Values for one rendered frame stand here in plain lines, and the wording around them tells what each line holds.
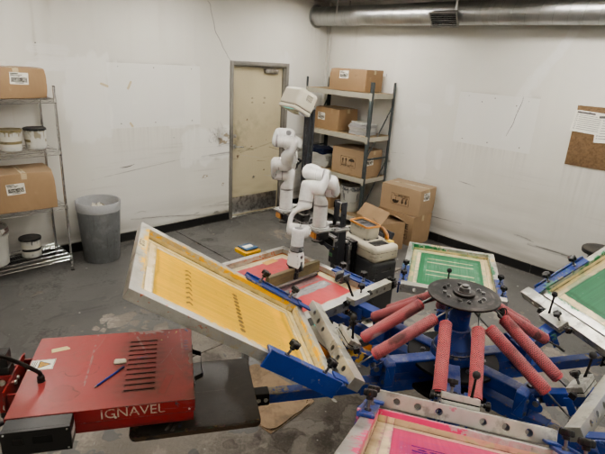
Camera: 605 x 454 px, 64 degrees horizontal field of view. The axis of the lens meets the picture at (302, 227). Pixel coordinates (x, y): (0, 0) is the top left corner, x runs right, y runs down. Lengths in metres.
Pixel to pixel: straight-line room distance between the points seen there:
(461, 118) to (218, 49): 3.12
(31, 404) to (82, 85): 4.26
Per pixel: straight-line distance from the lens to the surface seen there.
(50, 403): 1.84
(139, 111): 5.96
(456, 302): 2.07
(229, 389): 2.03
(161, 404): 1.75
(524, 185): 6.08
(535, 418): 2.22
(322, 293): 2.76
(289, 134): 3.41
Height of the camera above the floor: 2.20
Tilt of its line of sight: 19 degrees down
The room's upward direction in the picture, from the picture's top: 4 degrees clockwise
